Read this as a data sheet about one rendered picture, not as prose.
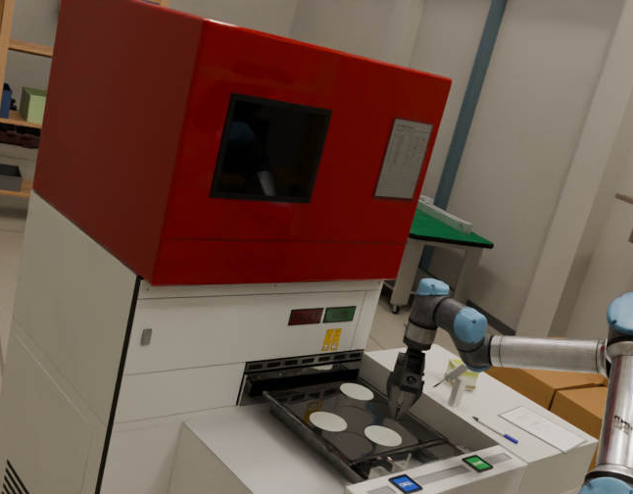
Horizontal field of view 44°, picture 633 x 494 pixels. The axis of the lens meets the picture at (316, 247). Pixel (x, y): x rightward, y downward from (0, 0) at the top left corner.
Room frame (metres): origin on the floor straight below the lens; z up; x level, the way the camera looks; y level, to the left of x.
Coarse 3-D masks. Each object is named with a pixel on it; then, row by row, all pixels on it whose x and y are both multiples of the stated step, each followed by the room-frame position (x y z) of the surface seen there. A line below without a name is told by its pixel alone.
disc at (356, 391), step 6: (342, 384) 2.11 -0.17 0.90; (348, 384) 2.12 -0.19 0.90; (354, 384) 2.13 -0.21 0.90; (342, 390) 2.07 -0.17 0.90; (348, 390) 2.08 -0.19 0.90; (354, 390) 2.09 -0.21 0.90; (360, 390) 2.10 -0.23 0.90; (366, 390) 2.11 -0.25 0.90; (354, 396) 2.05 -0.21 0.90; (360, 396) 2.06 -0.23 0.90; (366, 396) 2.07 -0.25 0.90; (372, 396) 2.08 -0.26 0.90
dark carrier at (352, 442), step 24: (336, 384) 2.10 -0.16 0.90; (360, 384) 2.14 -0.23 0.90; (288, 408) 1.87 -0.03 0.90; (312, 408) 1.91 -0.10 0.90; (336, 408) 1.95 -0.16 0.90; (360, 408) 1.98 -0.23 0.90; (384, 408) 2.02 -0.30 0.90; (336, 432) 1.81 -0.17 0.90; (360, 432) 1.84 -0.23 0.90; (408, 432) 1.91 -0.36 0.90; (432, 432) 1.94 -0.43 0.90; (360, 456) 1.72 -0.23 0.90
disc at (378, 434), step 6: (372, 426) 1.89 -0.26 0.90; (378, 426) 1.90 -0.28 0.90; (366, 432) 1.85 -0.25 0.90; (372, 432) 1.86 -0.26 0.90; (378, 432) 1.87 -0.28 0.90; (384, 432) 1.87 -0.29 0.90; (390, 432) 1.88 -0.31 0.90; (372, 438) 1.82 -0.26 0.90; (378, 438) 1.83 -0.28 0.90; (384, 438) 1.84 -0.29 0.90; (390, 438) 1.85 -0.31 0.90; (396, 438) 1.86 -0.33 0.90; (384, 444) 1.81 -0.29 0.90; (390, 444) 1.82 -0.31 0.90; (396, 444) 1.82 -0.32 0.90
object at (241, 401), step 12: (348, 360) 2.20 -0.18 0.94; (360, 360) 2.22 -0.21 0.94; (252, 372) 1.94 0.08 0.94; (264, 372) 1.96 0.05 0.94; (276, 372) 1.99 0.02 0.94; (288, 372) 2.02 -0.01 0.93; (300, 372) 2.05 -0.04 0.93; (312, 372) 2.08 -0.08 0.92; (324, 372) 2.12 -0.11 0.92; (240, 396) 1.92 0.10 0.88; (252, 396) 1.95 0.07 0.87
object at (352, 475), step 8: (272, 408) 1.98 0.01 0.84; (280, 416) 1.95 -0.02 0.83; (288, 424) 1.92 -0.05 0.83; (296, 424) 1.90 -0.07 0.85; (296, 432) 1.89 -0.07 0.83; (304, 432) 1.87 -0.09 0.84; (304, 440) 1.87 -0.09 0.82; (312, 440) 1.85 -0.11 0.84; (320, 448) 1.82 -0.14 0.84; (328, 456) 1.80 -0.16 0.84; (336, 464) 1.77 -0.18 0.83; (344, 464) 1.76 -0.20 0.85; (344, 472) 1.75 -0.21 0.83; (352, 472) 1.73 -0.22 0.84; (360, 472) 1.73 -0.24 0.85; (352, 480) 1.73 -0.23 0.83; (360, 480) 1.71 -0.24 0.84
